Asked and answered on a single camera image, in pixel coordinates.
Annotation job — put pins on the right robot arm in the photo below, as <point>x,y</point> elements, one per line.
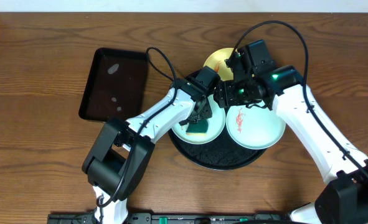
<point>260,107</point>

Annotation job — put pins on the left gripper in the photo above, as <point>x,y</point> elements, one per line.
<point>200,111</point>

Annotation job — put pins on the yellow plate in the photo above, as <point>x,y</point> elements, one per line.
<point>216,61</point>

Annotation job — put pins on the green yellow sponge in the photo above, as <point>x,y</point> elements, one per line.
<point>198,129</point>

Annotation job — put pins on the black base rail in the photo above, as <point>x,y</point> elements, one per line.
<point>147,218</point>

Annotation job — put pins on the black rectangular tray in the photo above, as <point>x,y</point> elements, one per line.
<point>115,85</point>

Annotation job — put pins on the round black tray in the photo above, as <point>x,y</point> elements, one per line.
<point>223,153</point>

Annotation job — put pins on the light blue plate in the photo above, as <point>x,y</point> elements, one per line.
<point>254,128</point>
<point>215,126</point>

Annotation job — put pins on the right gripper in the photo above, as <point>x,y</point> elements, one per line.
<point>225,96</point>

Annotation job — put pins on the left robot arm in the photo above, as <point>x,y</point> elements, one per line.
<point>121,152</point>

